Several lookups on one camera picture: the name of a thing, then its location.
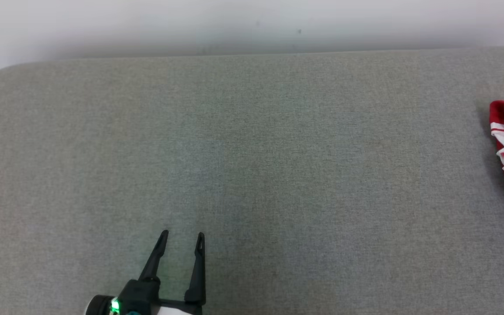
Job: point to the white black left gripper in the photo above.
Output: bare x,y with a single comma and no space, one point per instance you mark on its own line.
182,308

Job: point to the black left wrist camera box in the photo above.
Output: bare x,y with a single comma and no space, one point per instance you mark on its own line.
140,295

